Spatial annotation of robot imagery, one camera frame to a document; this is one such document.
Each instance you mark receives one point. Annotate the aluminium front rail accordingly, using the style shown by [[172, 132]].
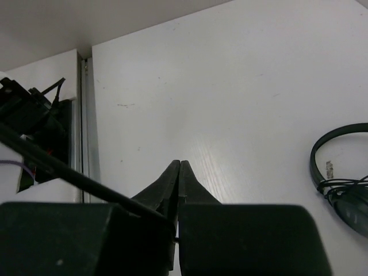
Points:
[[84, 153]]

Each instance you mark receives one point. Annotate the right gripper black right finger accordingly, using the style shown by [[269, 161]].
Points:
[[244, 239]]

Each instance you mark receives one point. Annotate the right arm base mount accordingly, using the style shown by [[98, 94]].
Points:
[[39, 117]]

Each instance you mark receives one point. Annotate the black headphones near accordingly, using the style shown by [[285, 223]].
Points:
[[347, 196]]

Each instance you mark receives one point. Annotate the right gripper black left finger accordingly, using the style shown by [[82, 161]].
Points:
[[52, 238]]

